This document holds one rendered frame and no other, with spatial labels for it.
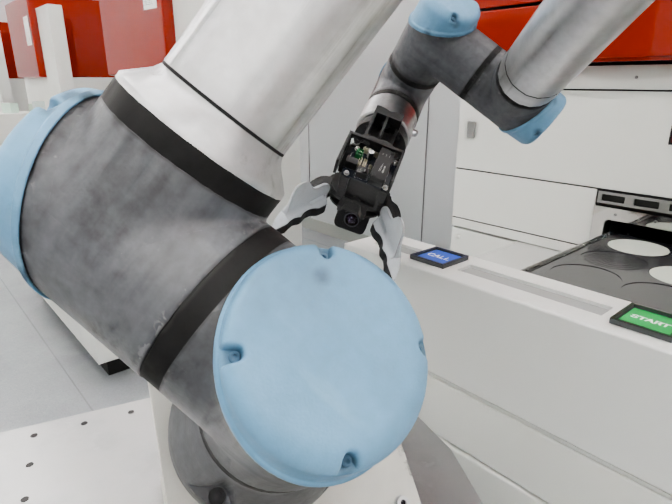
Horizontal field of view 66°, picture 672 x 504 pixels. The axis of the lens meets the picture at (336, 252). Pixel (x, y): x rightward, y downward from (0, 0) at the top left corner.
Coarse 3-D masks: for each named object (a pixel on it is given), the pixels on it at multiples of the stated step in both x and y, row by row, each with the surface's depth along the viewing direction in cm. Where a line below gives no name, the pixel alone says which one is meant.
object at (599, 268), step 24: (600, 240) 98; (648, 240) 98; (552, 264) 85; (576, 264) 85; (600, 264) 86; (624, 264) 86; (648, 264) 85; (600, 288) 75; (624, 288) 76; (648, 288) 76
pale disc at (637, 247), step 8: (616, 240) 98; (624, 240) 98; (632, 240) 98; (616, 248) 93; (624, 248) 93; (632, 248) 93; (640, 248) 93; (648, 248) 93; (656, 248) 93; (664, 248) 93
